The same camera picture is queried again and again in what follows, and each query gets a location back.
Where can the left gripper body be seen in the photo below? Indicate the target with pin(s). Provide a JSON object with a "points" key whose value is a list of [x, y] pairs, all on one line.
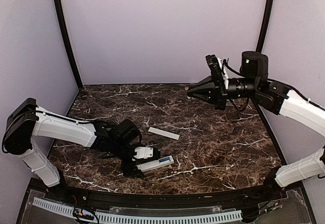
{"points": [[126, 167]]}

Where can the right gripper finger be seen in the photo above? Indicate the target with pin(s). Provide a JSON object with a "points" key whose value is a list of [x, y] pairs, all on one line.
{"points": [[206, 83], [203, 97]]}

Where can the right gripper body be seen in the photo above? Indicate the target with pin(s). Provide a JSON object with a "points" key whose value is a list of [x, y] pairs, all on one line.
{"points": [[222, 91]]}

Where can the white remote control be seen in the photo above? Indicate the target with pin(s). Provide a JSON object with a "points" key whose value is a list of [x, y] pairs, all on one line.
{"points": [[153, 165]]}

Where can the blue battery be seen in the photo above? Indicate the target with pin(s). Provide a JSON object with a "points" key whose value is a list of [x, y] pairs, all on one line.
{"points": [[165, 160]]}

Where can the white remote battery cover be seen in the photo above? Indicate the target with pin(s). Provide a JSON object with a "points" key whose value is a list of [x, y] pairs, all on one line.
{"points": [[164, 133]]}

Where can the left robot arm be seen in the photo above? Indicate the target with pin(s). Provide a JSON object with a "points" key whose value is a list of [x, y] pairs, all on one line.
{"points": [[29, 121]]}

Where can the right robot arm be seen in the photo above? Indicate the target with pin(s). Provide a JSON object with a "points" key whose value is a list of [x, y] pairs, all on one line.
{"points": [[274, 96]]}

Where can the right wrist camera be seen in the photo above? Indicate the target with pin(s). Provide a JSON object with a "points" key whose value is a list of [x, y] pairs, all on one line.
{"points": [[215, 66]]}

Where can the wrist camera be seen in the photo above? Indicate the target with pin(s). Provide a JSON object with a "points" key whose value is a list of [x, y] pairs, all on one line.
{"points": [[146, 152], [215, 66]]}

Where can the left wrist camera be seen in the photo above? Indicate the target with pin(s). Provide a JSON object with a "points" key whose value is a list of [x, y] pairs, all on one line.
{"points": [[146, 152]]}

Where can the white slotted cable duct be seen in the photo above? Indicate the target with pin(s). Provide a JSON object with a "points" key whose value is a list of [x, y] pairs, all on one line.
{"points": [[139, 216]]}

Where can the black front rail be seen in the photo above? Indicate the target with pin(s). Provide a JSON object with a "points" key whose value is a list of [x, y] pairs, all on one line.
{"points": [[103, 200]]}

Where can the right black frame post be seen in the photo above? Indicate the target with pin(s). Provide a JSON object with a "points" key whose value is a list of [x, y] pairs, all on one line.
{"points": [[264, 25]]}

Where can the black frame post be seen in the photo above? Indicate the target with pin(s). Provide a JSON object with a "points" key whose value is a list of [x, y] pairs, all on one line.
{"points": [[264, 25], [67, 43]]}

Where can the left black frame post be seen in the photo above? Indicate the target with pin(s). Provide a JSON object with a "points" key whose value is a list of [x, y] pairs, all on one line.
{"points": [[67, 43]]}

